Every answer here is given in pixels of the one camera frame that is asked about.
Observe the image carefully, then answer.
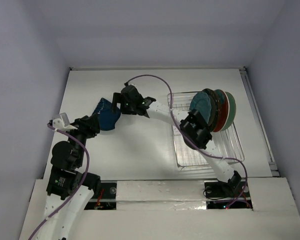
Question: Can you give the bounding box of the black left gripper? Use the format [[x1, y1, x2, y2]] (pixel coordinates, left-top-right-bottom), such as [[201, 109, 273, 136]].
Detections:
[[65, 111, 100, 166]]

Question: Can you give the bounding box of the dark blue teardrop plate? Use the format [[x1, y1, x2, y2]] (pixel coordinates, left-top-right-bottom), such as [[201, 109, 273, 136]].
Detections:
[[92, 97, 121, 131]]

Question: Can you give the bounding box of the teal embossed scalloped plate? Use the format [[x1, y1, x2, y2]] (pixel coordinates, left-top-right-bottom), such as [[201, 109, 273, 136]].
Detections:
[[189, 91, 212, 125]]

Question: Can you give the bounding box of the beige plate with brown rim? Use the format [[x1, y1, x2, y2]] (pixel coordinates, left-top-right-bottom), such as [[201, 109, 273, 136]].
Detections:
[[203, 88, 220, 132]]

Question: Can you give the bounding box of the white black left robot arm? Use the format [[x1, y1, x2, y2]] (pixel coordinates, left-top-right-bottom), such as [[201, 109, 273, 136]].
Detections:
[[29, 112, 101, 240]]

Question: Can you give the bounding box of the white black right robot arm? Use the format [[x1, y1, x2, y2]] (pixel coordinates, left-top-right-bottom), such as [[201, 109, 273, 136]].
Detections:
[[112, 84, 244, 198]]

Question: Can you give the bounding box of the silver foil covered bar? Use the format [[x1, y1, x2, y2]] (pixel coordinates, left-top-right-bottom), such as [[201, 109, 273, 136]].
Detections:
[[115, 180, 207, 211]]

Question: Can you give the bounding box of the red and teal glazed plate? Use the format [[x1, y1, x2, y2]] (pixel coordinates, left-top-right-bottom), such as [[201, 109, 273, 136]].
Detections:
[[213, 89, 229, 132]]

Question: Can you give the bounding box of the green plate with white rim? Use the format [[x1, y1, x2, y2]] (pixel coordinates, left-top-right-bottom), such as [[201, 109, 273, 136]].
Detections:
[[220, 91, 237, 131]]

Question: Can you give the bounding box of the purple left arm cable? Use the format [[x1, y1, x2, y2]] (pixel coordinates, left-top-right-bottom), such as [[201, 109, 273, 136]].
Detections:
[[27, 122, 91, 240]]

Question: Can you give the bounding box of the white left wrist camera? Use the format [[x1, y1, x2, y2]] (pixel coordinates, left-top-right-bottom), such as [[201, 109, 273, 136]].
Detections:
[[50, 112, 78, 132]]

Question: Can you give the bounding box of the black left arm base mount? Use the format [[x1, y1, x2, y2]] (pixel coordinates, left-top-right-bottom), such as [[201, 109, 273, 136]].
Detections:
[[84, 181, 117, 211]]

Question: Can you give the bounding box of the chrome wire dish rack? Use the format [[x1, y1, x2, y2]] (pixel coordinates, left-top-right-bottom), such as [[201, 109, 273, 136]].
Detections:
[[167, 91, 245, 171]]

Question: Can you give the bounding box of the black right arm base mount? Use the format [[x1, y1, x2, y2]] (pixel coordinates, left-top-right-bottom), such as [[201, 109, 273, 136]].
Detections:
[[203, 181, 239, 200]]

